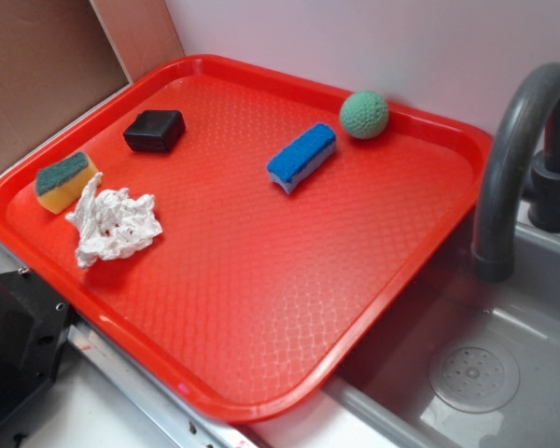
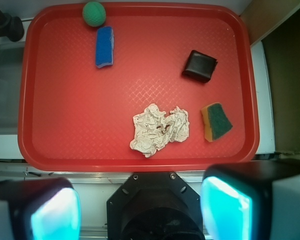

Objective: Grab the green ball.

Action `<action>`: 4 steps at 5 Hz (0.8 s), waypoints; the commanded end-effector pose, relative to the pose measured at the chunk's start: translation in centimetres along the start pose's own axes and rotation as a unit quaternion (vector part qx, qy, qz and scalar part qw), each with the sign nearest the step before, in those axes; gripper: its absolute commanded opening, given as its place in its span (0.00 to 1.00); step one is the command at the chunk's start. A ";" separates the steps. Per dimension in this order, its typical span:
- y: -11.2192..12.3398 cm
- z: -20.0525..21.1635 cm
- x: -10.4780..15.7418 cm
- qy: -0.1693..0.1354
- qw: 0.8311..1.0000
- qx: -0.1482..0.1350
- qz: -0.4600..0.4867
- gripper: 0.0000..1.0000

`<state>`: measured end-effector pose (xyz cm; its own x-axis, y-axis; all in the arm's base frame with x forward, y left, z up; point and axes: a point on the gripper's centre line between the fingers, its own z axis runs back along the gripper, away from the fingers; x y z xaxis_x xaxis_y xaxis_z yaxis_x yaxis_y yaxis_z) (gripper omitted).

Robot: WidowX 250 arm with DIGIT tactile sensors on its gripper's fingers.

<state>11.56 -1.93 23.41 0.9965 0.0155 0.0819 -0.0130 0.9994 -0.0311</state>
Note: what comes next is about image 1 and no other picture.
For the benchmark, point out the brown cardboard panel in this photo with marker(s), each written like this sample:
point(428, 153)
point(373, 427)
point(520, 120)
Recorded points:
point(59, 59)

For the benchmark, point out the black rectangular box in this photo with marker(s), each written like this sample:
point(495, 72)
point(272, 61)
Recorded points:
point(155, 131)

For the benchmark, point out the sink drain strainer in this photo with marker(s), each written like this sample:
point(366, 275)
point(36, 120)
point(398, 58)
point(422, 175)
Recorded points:
point(474, 376)

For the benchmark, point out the grey sink basin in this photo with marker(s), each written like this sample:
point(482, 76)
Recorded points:
point(384, 380)

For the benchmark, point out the green dimpled ball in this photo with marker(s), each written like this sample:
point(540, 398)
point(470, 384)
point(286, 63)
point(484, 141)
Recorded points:
point(364, 114)

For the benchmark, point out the aluminium rail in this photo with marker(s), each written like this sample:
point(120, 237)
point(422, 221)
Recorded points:
point(103, 399)

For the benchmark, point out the grey curved faucet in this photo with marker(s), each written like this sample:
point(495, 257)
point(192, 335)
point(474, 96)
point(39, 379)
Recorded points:
point(523, 165)

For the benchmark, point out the crumpled white paper towel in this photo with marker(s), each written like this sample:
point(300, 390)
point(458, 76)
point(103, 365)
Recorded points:
point(111, 224)

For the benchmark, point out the blue sponge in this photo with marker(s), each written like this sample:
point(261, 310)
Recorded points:
point(297, 161)

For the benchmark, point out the yellow green scouring sponge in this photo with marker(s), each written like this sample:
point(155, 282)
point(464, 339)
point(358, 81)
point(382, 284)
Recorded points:
point(62, 183)

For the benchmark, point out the red plastic tray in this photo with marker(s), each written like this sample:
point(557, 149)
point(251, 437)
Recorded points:
point(250, 297)

